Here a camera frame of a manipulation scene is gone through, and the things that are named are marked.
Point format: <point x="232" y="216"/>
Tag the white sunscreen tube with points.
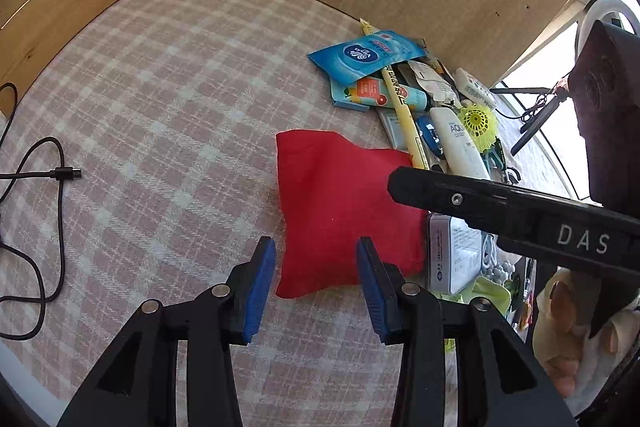
<point x="457" y="137"/>

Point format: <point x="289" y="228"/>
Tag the torn white wrapper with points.
<point x="430" y="79"/>

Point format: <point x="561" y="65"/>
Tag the blue round tape measure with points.
<point x="427" y="132"/>

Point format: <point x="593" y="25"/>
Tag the white box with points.
<point x="450" y="257"/>

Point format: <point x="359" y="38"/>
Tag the person's right hand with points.
<point x="560" y="307"/>

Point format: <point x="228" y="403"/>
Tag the teal printed box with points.
<point x="340" y="96"/>

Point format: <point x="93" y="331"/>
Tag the grapefruit print tube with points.
<point x="380" y="93"/>

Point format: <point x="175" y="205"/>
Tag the long yellow stick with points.
<point x="400" y="102"/>

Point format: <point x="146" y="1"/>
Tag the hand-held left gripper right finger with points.
<point x="372" y="292"/>

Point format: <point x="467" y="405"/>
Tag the teal plastic clothespin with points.
<point x="492" y="157"/>

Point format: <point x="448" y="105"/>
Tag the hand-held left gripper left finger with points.
<point x="260" y="287"/>

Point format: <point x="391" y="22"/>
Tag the yellow-green cleaning cloth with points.
<point x="492" y="294"/>

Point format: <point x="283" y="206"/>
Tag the red cloth pouch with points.
<point x="340" y="197"/>

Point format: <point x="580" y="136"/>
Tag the small grey box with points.
<point x="395" y="129"/>

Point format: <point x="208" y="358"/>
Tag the white dotted tissue pack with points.
<point x="472" y="87"/>

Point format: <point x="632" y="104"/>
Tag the person's right forearm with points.
<point x="600" y="377"/>

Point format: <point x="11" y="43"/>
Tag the blue wet wipes packet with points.
<point x="360" y="57"/>

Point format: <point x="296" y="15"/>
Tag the yellow plastic shuttlecock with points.
<point x="477" y="122"/>

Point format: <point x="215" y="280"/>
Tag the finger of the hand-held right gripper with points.
<point x="425" y="187"/>

